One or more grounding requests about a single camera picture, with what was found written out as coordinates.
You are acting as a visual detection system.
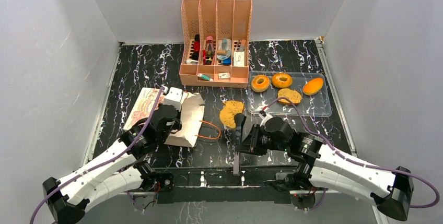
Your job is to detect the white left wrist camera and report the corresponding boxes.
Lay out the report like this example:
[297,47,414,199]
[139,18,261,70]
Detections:
[162,87,183,112]

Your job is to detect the printed paper bag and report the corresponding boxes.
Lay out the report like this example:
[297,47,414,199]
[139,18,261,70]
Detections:
[123,88,221,148]

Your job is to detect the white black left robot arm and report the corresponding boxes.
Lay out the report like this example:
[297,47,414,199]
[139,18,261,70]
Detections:
[42,104,182,223]

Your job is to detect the clear plastic tray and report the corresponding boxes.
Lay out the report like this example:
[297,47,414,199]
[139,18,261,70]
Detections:
[246,71,332,117]

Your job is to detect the aluminium right side rail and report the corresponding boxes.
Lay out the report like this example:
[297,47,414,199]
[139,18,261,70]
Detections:
[314,36,358,157]

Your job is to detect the small white card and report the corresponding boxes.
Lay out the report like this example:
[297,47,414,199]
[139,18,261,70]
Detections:
[218,72,230,79]

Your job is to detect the aluminium front frame rail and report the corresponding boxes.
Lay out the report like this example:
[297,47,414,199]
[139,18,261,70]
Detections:
[69,169,381,195]

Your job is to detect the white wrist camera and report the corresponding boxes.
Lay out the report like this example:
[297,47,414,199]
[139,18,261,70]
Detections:
[162,87,183,112]
[259,110,273,126]

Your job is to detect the orange oval bread roll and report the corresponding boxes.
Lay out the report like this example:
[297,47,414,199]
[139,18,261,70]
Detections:
[302,77,324,96]

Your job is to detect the pink desk file organizer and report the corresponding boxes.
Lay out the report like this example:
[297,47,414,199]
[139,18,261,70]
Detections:
[179,0,253,88]

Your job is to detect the pink capped clear bottle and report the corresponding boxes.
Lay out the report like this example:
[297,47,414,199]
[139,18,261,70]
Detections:
[204,36,215,65]

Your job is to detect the red black bottle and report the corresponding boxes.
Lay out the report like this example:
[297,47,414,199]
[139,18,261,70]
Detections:
[190,34,200,61]

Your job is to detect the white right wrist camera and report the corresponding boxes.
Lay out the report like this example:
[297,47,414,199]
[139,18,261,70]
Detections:
[259,110,273,126]

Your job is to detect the white small box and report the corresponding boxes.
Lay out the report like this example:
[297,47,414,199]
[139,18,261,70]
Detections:
[232,51,246,66]

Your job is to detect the orange fake bagel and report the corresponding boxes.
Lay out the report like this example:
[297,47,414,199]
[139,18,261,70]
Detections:
[251,75,270,92]
[271,73,293,89]

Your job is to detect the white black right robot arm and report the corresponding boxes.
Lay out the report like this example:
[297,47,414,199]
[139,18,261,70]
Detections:
[234,112,413,221]

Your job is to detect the green marker pen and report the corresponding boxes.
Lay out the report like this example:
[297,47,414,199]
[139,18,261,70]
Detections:
[197,73,214,81]

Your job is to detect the brown seeded bread slice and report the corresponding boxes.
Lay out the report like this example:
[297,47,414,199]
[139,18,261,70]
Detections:
[277,88,302,105]

